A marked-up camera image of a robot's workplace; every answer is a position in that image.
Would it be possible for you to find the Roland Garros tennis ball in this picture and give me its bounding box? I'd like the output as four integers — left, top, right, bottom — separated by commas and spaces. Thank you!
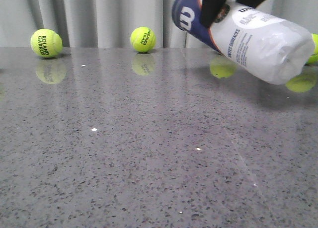
30, 29, 63, 58

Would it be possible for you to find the Head Team tennis ball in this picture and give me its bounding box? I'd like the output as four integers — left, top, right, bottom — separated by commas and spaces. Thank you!
130, 26, 156, 53

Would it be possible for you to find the Wilson tennis ball can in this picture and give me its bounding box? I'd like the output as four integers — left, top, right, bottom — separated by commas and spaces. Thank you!
172, 0, 315, 84

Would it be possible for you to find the grey pleated curtain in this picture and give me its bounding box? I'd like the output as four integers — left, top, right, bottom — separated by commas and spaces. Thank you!
0, 0, 318, 49

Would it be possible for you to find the plain yellow tennis ball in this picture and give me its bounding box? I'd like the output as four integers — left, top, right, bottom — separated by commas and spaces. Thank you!
306, 33, 318, 65

